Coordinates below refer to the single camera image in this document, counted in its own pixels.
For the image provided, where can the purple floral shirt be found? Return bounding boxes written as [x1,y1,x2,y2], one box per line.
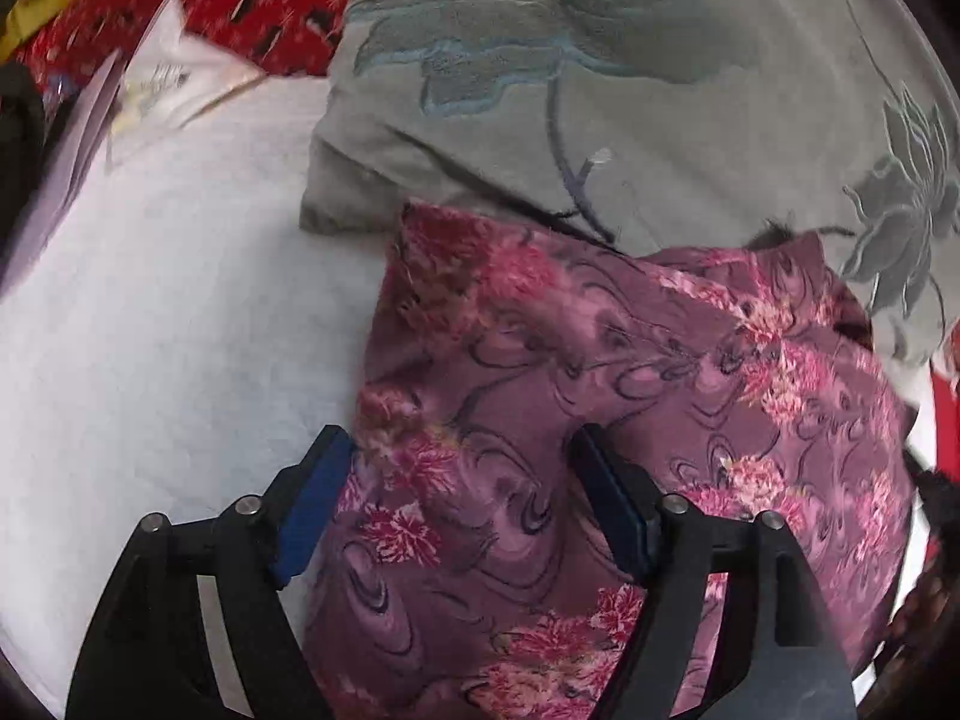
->
[304,203,911,718]

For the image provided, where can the white quilted mattress cover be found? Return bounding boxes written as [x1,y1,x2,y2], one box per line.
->
[2,78,386,713]

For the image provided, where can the grey flower pillow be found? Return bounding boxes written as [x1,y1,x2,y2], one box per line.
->
[301,0,958,364]

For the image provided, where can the dark green jacket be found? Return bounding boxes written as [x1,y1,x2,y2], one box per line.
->
[0,62,46,242]

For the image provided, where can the white paper sheets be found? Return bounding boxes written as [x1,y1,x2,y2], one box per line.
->
[2,0,263,293]

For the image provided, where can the red patterned quilt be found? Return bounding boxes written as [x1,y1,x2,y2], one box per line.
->
[10,0,347,86]

